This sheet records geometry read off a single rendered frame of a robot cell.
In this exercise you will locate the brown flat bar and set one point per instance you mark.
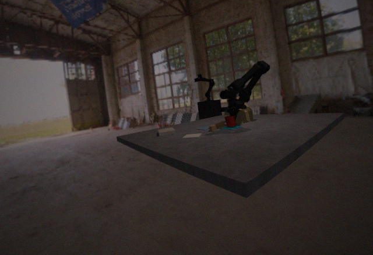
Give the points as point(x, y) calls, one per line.
point(216, 126)

